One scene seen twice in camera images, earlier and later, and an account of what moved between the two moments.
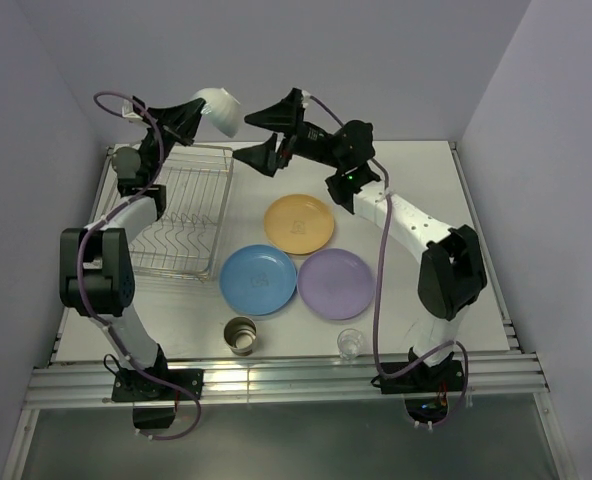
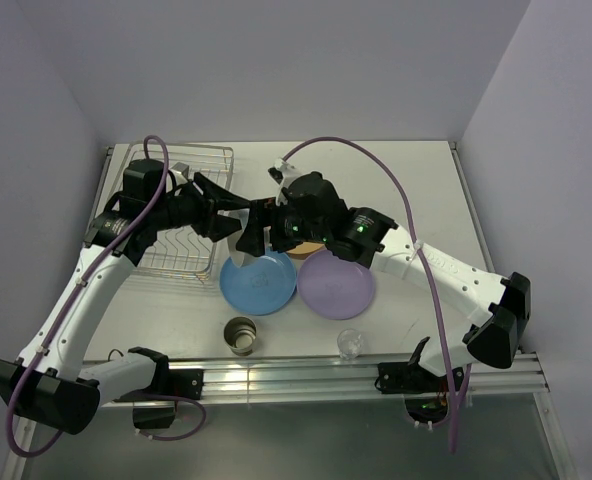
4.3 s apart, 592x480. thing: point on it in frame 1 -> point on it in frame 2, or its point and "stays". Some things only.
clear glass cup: [349, 343] stays
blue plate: [258, 280] stays
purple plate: [336, 284] stays
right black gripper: [286, 116] -> [251, 240]
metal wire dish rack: [182, 243] stays
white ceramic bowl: [221, 109] -> [240, 215]
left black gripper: [181, 119] -> [215, 227]
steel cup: [240, 334] stays
